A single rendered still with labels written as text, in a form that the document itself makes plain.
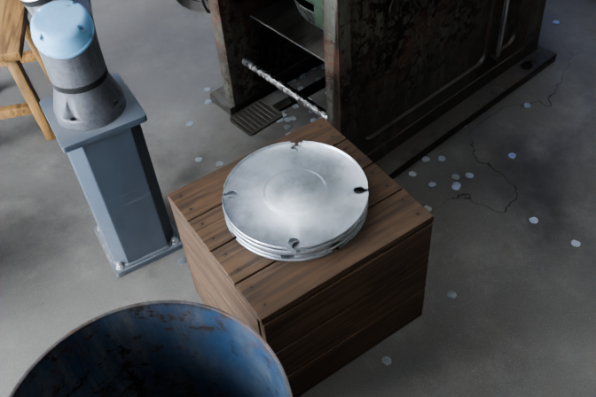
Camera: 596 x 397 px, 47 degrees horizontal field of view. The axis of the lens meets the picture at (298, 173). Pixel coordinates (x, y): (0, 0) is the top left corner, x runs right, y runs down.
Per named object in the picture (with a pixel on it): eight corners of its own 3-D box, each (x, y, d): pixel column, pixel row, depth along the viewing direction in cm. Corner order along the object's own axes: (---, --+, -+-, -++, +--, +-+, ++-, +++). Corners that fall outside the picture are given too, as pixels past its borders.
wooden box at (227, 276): (278, 410, 143) (262, 320, 119) (194, 290, 166) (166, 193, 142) (422, 314, 158) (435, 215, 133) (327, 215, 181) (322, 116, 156)
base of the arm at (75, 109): (67, 140, 140) (52, 103, 133) (48, 102, 150) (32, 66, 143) (136, 113, 145) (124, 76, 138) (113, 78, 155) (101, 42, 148)
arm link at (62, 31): (50, 95, 135) (27, 38, 126) (46, 58, 144) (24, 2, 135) (110, 81, 137) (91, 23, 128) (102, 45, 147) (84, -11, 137)
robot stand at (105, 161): (117, 278, 171) (61, 148, 139) (94, 230, 182) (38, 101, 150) (184, 246, 177) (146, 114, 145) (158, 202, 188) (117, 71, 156)
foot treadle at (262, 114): (252, 149, 185) (250, 134, 181) (230, 131, 190) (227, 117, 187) (401, 56, 210) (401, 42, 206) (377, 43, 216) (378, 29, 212)
